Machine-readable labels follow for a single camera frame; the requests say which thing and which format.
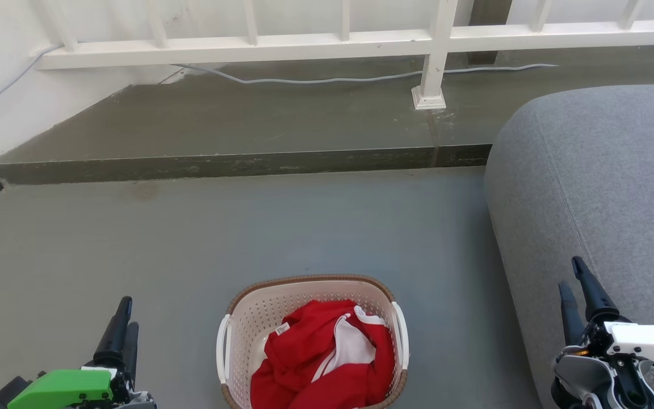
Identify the grey fabric sofa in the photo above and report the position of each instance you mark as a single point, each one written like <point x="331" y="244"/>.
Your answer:
<point x="588" y="187"/>

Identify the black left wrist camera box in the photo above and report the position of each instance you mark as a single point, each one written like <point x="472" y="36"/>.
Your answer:
<point x="12" y="392"/>

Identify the cream perforated laundry basket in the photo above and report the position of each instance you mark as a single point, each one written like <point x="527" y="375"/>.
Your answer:
<point x="253" y="324"/>

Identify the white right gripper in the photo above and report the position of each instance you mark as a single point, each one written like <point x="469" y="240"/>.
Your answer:
<point x="645" y="341"/>

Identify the white wooden railing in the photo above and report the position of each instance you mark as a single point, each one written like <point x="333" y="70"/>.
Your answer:
<point x="247" y="48"/>

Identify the dark pillar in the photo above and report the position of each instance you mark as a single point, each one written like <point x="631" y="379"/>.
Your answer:
<point x="489" y="23"/>

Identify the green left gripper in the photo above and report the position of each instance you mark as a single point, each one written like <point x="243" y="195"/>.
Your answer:
<point x="60" y="389"/>

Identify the red and white garment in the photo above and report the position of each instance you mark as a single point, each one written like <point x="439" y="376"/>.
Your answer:
<point x="304" y="363"/>

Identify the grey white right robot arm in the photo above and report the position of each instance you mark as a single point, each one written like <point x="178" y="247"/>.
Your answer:
<point x="582" y="378"/>

